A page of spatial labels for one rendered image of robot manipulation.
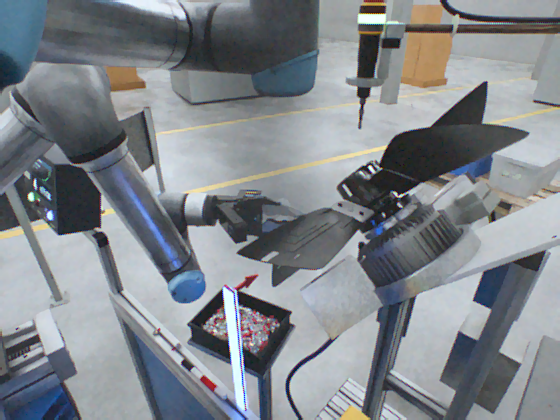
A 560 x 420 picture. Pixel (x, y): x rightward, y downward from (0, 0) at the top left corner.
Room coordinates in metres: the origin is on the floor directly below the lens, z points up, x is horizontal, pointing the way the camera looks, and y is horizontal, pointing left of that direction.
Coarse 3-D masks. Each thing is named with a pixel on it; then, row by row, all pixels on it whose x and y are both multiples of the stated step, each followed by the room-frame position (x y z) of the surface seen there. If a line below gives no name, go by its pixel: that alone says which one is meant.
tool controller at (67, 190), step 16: (48, 160) 0.80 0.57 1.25; (64, 160) 0.81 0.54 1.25; (48, 176) 0.79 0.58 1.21; (64, 176) 0.77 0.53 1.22; (80, 176) 0.80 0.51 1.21; (32, 192) 0.87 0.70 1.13; (48, 192) 0.78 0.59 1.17; (64, 192) 0.76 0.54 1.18; (80, 192) 0.79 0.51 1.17; (96, 192) 0.82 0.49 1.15; (48, 208) 0.78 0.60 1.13; (64, 208) 0.76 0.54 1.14; (80, 208) 0.78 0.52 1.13; (96, 208) 0.81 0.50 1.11; (48, 224) 0.78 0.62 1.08; (64, 224) 0.75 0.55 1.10; (80, 224) 0.77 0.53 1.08; (96, 224) 0.80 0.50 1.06
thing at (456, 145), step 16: (416, 128) 0.49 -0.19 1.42; (432, 128) 0.49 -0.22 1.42; (448, 128) 0.50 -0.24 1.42; (464, 128) 0.51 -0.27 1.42; (480, 128) 0.51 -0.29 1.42; (496, 128) 0.51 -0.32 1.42; (512, 128) 0.52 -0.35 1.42; (400, 144) 0.55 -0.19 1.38; (416, 144) 0.55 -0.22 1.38; (432, 144) 0.55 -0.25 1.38; (448, 144) 0.55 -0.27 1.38; (464, 144) 0.55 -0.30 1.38; (480, 144) 0.55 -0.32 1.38; (496, 144) 0.55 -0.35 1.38; (512, 144) 0.55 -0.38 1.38; (384, 160) 0.63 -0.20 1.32; (400, 160) 0.62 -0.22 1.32; (416, 160) 0.61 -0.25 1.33; (432, 160) 0.60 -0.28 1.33; (448, 160) 0.59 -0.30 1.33; (464, 160) 0.59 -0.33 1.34; (416, 176) 0.66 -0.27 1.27; (432, 176) 0.64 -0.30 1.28
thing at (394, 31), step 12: (396, 24) 0.65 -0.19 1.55; (384, 36) 0.67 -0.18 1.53; (396, 36) 0.65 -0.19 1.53; (384, 48) 0.65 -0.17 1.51; (396, 48) 0.65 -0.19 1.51; (384, 60) 0.66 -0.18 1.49; (384, 72) 0.65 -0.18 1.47; (348, 84) 0.66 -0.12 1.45; (360, 84) 0.64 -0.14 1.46; (372, 84) 0.64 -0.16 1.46
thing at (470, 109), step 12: (480, 84) 0.80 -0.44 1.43; (468, 96) 0.81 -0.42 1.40; (480, 96) 0.83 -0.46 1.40; (456, 108) 0.81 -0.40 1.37; (468, 108) 0.83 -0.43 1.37; (480, 108) 0.85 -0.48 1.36; (444, 120) 0.80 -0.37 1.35; (456, 120) 0.82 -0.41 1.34; (468, 120) 0.84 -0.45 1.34; (480, 120) 0.87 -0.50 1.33
